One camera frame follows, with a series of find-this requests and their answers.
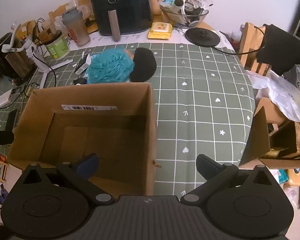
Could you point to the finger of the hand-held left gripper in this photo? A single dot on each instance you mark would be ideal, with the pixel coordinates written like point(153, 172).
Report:
point(1, 138)

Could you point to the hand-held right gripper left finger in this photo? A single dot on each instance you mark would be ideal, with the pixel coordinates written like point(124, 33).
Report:
point(88, 165)

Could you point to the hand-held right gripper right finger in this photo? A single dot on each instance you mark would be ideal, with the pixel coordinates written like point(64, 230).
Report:
point(204, 167)

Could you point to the small black white box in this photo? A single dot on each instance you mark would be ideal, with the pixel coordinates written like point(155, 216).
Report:
point(82, 66)

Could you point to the blue bath loofah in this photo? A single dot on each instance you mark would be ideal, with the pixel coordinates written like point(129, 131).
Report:
point(110, 66)

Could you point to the black phone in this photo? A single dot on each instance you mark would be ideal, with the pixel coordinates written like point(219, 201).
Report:
point(12, 120)

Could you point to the white power adapter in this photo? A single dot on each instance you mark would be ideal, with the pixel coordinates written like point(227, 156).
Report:
point(3, 99)

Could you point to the torn cardboard box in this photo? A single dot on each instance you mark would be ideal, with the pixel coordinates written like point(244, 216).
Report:
point(257, 140)

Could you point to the green grid tablecloth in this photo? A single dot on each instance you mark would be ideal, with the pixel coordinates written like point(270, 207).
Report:
point(202, 105)

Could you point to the white gimbal tripod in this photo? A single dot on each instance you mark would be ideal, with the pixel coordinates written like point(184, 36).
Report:
point(41, 63)

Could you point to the green label jar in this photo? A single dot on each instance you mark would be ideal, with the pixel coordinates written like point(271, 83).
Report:
point(57, 47)

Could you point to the wooden block object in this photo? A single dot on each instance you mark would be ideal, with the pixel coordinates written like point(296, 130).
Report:
point(47, 31)

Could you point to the wooden chair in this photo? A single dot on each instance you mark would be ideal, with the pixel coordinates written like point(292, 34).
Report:
point(250, 45)

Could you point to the grey lid shaker bottle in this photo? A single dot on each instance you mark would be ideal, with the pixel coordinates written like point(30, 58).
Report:
point(76, 30)

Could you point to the white squeeze bottle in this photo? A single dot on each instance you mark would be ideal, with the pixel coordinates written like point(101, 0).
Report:
point(236, 38)

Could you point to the black cloth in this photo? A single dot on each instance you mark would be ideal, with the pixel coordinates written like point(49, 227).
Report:
point(282, 47)

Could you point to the yellow wet wipes pack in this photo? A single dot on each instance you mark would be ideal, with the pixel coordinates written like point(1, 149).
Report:
point(160, 31)

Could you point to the glass bowl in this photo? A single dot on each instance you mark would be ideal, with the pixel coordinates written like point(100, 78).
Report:
point(185, 18)

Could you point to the black air fryer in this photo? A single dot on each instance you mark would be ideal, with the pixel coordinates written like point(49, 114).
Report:
point(125, 7)

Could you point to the tall wooden block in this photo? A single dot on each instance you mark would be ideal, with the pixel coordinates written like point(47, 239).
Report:
point(157, 2)

